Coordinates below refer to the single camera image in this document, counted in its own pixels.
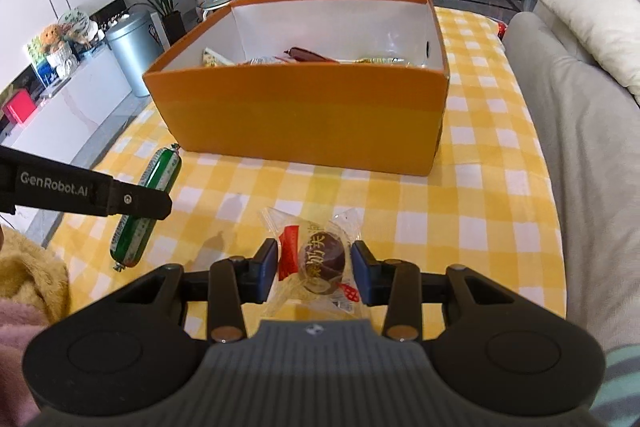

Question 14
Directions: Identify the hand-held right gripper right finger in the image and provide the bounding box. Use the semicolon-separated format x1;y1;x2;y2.
350;241;521;340

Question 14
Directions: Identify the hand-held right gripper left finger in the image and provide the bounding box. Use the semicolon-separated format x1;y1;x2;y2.
117;238;279;342

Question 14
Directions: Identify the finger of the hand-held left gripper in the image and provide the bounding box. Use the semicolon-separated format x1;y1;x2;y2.
107;176;174;221

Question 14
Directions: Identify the green sausage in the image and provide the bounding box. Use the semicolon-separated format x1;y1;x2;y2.
109;146;182;273

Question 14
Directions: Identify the clear brown cake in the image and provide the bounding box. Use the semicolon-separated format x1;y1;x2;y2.
257;207;363;323

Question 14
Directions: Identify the orange cardboard box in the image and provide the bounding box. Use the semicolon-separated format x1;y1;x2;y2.
142;0;449;176

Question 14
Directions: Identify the yellow fluffy blanket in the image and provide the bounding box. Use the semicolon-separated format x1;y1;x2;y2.
0;232;69;323

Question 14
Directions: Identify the white media console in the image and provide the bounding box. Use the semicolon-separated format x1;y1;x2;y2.
0;44;146;168

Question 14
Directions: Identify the red box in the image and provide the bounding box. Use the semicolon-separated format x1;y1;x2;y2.
2;89;38;125

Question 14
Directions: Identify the yellow checked tablecloth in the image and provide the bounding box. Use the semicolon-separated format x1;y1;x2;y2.
47;6;568;343

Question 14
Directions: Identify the white woven basket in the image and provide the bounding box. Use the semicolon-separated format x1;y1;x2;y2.
45;42;81;78

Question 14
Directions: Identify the brown plush toy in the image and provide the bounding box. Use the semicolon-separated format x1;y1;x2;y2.
39;24;64;54

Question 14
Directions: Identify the silver trash bin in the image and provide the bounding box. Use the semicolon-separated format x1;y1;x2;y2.
105;10;165;98

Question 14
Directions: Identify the pale yellow snack packet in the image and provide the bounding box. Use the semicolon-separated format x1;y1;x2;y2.
201;48;236;68

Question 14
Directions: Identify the round paper fan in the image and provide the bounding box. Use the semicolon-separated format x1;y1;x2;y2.
57;9;98;45

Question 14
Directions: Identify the pink cloth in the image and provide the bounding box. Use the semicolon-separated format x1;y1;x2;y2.
0;297;56;427

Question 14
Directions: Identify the green yellow snack packet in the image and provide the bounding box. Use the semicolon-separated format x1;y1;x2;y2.
350;56;406;67

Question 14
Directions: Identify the white wheeled stool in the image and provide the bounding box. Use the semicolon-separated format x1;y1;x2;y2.
196;0;236;22

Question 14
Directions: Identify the brown sausage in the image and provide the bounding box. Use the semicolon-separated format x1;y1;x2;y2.
284;47;341;63

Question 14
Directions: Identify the grey sofa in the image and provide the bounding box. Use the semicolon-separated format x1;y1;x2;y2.
502;0;640;353

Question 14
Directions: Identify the striped teal clothing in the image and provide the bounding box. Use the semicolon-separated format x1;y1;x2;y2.
592;342;640;427

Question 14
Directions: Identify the white pillow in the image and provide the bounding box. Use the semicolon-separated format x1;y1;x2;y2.
532;0;640;108

